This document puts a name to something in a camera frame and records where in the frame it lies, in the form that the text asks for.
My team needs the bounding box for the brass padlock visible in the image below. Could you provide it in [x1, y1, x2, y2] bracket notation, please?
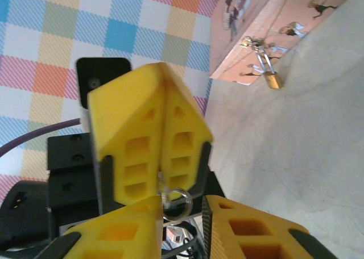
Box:
[254, 47, 284, 90]

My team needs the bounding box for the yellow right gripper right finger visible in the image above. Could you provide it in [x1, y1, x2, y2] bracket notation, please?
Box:
[201, 194, 341, 259]

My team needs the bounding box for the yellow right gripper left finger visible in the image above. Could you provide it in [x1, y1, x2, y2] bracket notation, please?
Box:
[36, 195, 165, 259]

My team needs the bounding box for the pink cartoon tin box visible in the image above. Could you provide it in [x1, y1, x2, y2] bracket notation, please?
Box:
[209, 0, 359, 86]

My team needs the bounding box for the silver key ring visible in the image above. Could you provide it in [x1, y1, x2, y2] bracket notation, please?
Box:
[162, 186, 195, 223]

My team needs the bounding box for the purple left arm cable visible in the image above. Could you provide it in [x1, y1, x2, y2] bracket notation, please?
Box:
[0, 117, 82, 158]

